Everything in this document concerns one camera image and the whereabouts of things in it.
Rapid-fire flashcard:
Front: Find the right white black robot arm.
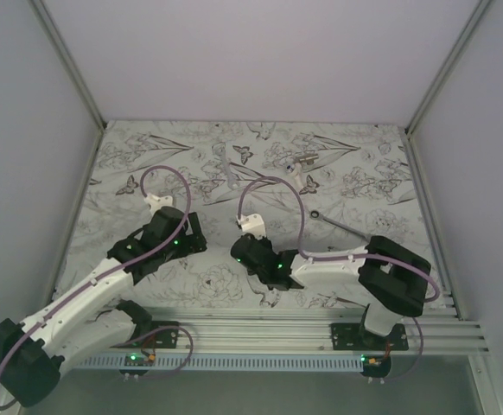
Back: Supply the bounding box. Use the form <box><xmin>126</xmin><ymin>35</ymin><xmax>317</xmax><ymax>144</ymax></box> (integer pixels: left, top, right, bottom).
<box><xmin>231</xmin><ymin>233</ymin><xmax>430</xmax><ymax>350</ymax></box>

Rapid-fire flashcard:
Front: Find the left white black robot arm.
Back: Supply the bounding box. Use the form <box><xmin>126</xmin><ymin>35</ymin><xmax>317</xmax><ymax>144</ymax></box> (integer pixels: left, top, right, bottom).
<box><xmin>0</xmin><ymin>206</ymin><xmax>207</xmax><ymax>411</ymax></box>

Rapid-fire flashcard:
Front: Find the silver ratchet wrench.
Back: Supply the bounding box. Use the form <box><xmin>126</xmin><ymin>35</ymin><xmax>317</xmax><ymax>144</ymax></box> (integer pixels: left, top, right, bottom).
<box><xmin>309</xmin><ymin>210</ymin><xmax>372</xmax><ymax>241</ymax></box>

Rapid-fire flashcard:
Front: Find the floral patterned mat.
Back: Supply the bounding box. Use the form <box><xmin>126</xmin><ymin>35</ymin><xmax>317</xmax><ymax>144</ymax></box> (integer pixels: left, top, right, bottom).
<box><xmin>55</xmin><ymin>121</ymin><xmax>432</xmax><ymax>309</ymax></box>

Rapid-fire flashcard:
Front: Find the white plastic tool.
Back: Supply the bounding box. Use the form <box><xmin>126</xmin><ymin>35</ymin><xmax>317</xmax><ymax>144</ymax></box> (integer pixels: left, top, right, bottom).
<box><xmin>285</xmin><ymin>163</ymin><xmax>304</xmax><ymax>191</ymax></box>

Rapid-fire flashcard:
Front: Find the small metal socket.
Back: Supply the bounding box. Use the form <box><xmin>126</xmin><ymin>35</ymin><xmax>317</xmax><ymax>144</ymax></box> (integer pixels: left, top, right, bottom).
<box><xmin>299</xmin><ymin>154</ymin><xmax>319</xmax><ymax>165</ymax></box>

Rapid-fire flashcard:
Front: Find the right small circuit board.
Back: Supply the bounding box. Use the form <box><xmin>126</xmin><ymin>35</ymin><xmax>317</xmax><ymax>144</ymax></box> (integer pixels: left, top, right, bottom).
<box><xmin>360</xmin><ymin>355</ymin><xmax>392</xmax><ymax>384</ymax></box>

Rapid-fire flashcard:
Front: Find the small circuit board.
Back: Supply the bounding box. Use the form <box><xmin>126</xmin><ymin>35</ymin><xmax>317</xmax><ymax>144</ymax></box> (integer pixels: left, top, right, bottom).
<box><xmin>119</xmin><ymin>352</ymin><xmax>155</xmax><ymax>380</ymax></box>
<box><xmin>360</xmin><ymin>355</ymin><xmax>392</xmax><ymax>384</ymax></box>

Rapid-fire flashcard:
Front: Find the left small circuit board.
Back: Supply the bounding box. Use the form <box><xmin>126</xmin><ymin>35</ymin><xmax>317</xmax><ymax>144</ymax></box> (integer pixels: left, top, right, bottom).
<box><xmin>119</xmin><ymin>352</ymin><xmax>155</xmax><ymax>380</ymax></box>

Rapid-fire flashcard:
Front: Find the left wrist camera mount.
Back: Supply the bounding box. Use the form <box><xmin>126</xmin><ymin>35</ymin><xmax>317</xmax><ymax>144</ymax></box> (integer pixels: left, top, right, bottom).
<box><xmin>144</xmin><ymin>194</ymin><xmax>174</xmax><ymax>214</ymax></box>

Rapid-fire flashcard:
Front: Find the aluminium rail frame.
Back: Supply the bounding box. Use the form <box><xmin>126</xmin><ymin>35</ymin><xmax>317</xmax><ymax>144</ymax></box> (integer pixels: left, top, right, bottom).
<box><xmin>16</xmin><ymin>302</ymin><xmax>493</xmax><ymax>356</ymax></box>

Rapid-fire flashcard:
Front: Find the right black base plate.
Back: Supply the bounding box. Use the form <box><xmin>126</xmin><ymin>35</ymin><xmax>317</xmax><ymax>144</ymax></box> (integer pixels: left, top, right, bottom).
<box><xmin>329</xmin><ymin>322</ymin><xmax>409</xmax><ymax>351</ymax></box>

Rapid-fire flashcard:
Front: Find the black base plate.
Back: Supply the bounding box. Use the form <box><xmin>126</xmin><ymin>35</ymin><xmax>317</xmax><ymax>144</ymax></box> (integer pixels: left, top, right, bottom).
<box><xmin>114</xmin><ymin>321</ymin><xmax>180</xmax><ymax>349</ymax></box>
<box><xmin>329</xmin><ymin>322</ymin><xmax>409</xmax><ymax>351</ymax></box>

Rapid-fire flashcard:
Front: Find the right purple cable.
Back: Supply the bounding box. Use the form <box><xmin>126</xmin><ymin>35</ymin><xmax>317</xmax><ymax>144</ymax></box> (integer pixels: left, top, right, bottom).
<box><xmin>236</xmin><ymin>176</ymin><xmax>442</xmax><ymax>382</ymax></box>

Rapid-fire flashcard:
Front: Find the purple cable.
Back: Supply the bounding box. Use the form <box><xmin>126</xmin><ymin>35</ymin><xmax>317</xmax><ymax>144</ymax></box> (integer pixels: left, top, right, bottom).
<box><xmin>236</xmin><ymin>176</ymin><xmax>442</xmax><ymax>382</ymax></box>
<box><xmin>0</xmin><ymin>165</ymin><xmax>192</xmax><ymax>411</ymax></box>

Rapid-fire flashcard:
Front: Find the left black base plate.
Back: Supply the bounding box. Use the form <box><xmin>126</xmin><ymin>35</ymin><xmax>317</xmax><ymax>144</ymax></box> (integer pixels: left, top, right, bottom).
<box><xmin>114</xmin><ymin>321</ymin><xmax>180</xmax><ymax>349</ymax></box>

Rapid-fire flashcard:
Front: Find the white slotted cable duct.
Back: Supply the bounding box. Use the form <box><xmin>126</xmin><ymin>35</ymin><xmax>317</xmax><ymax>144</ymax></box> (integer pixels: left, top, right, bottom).
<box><xmin>78</xmin><ymin>352</ymin><xmax>363</xmax><ymax>373</ymax></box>

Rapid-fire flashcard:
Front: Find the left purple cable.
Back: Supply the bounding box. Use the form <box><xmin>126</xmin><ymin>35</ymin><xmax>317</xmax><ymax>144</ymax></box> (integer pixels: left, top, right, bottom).
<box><xmin>0</xmin><ymin>165</ymin><xmax>192</xmax><ymax>411</ymax></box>

